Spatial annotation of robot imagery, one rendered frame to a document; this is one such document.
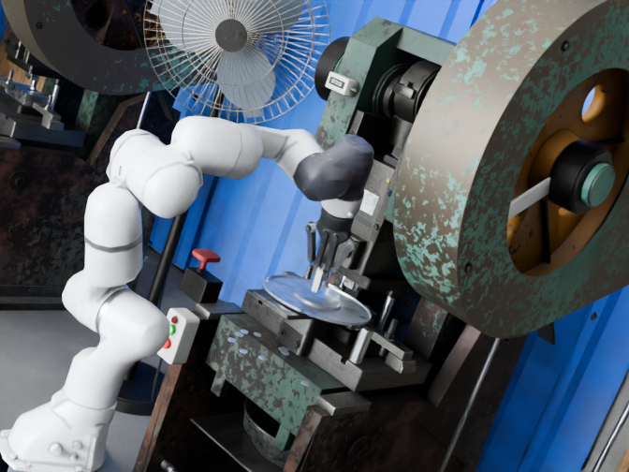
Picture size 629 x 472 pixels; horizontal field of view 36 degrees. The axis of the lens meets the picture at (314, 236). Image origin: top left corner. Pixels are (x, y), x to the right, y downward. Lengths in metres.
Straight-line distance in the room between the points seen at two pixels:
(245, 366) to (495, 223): 0.83
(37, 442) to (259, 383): 0.67
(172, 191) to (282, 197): 2.56
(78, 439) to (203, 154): 0.65
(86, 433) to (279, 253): 2.35
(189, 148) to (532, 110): 0.68
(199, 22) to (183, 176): 1.35
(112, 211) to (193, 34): 1.29
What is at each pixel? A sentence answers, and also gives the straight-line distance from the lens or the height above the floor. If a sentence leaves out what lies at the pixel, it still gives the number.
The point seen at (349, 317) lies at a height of 0.79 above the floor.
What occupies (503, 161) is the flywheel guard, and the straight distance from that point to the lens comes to 1.96.
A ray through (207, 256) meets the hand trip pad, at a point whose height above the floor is 0.76.
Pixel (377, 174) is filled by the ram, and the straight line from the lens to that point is 2.45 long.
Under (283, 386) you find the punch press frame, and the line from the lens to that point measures 2.44.
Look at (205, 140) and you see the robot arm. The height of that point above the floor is 1.20.
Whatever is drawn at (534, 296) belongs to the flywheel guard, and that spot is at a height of 1.03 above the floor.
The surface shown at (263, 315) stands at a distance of 2.60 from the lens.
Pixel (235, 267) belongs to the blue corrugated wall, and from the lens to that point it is 4.48.
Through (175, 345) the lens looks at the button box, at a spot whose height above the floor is 0.55.
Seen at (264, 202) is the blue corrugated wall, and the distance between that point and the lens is 4.39.
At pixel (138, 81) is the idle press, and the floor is 0.99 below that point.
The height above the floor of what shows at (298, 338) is 0.69.
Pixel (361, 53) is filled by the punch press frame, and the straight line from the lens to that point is 2.47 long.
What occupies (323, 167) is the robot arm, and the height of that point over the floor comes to 1.18.
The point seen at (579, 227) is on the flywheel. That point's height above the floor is 1.19.
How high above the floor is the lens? 1.55
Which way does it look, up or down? 14 degrees down
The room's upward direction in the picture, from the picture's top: 20 degrees clockwise
